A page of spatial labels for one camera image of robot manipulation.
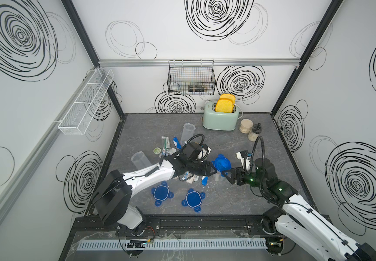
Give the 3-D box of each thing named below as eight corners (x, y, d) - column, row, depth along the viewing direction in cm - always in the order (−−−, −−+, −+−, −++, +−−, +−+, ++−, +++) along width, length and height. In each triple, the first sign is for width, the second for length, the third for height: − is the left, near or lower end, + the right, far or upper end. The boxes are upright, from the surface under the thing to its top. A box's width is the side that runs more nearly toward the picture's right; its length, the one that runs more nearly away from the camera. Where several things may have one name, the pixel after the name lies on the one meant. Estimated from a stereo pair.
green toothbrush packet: (164, 149, 102) (163, 148, 100) (161, 138, 108) (160, 136, 106) (171, 148, 103) (171, 146, 101) (168, 136, 109) (168, 134, 107)
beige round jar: (240, 133, 110) (242, 127, 105) (238, 124, 115) (240, 118, 111) (251, 133, 110) (254, 127, 106) (249, 124, 115) (251, 118, 111)
